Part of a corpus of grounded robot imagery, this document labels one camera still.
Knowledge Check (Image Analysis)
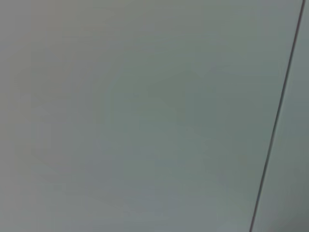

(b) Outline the thin dark wall panel seam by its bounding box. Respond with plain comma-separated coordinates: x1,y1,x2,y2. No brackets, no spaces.
248,0,307,232

